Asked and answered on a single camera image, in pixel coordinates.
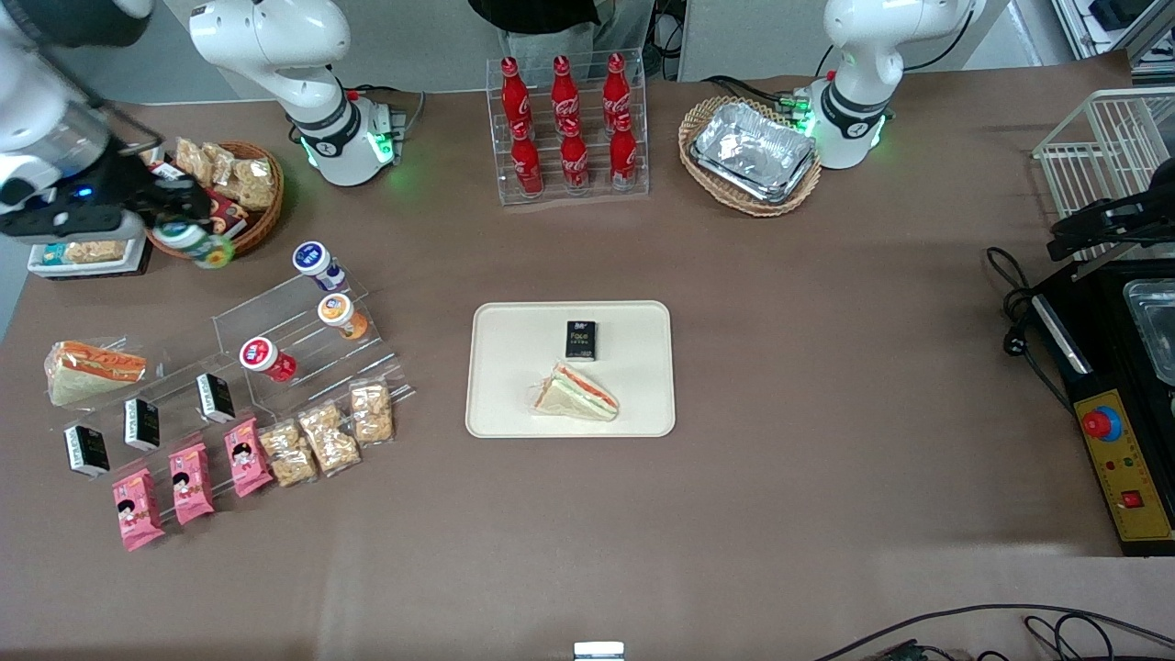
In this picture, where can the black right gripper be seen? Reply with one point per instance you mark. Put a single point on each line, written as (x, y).
(126, 182)

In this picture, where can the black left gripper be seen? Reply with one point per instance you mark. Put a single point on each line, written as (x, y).
(1122, 220)

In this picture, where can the green lid gum bottle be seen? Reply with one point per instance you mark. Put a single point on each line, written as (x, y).
(197, 244)

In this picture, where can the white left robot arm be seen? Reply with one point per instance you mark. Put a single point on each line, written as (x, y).
(863, 46)

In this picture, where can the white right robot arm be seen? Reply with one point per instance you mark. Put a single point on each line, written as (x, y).
(275, 46)

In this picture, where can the shiny metal tray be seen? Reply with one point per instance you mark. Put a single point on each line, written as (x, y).
(1155, 330)

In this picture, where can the blue lid gum bottle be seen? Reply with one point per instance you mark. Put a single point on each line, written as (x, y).
(314, 260)

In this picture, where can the red lid gum bottle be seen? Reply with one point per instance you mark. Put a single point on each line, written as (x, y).
(262, 356)

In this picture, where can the orange lid gum bottle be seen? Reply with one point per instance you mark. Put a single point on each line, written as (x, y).
(340, 314)

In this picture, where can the cream plastic tray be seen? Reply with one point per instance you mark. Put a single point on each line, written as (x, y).
(514, 367)

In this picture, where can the red snack box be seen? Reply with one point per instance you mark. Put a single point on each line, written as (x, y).
(226, 218)

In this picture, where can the clear bag of crackers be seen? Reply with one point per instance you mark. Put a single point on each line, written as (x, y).
(195, 158)
(244, 180)

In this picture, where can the wicker basket with snacks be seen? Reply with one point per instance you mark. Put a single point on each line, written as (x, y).
(263, 220)

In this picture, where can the white box with snack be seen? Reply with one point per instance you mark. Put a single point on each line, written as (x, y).
(87, 259)

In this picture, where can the black sealing machine yellow panel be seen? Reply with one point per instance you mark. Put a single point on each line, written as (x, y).
(1102, 358)

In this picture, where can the clear acrylic tiered shelf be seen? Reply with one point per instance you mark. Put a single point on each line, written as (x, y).
(229, 330)

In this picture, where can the red emergency stop button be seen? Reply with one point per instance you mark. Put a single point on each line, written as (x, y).
(1100, 423)

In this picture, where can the wrapped triangle sandwich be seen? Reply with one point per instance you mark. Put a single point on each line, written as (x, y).
(92, 372)
(576, 393)

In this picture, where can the small black carton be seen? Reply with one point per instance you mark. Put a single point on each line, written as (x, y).
(216, 397)
(580, 340)
(87, 450)
(141, 423)

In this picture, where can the metal equipment shelf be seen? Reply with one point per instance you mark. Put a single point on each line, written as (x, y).
(1138, 37)

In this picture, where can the pink snack packet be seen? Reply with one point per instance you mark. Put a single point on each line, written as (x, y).
(138, 508)
(191, 483)
(247, 456)

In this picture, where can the clear bag of nut brittle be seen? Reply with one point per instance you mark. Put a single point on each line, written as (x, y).
(329, 438)
(372, 413)
(287, 453)

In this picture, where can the red cola bottle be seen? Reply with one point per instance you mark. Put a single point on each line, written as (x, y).
(564, 88)
(575, 157)
(616, 87)
(526, 162)
(623, 152)
(514, 92)

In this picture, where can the stacked foil containers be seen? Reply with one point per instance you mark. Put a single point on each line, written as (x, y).
(753, 151)

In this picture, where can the clear acrylic bottle rack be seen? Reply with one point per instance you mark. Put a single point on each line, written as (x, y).
(589, 196)

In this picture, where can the person in dark shirt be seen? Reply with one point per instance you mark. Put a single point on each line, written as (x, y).
(551, 14)

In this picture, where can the wicker basket with foil containers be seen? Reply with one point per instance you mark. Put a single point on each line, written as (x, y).
(695, 128)

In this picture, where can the red rocker switch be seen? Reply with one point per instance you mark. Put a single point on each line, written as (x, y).
(1131, 499)

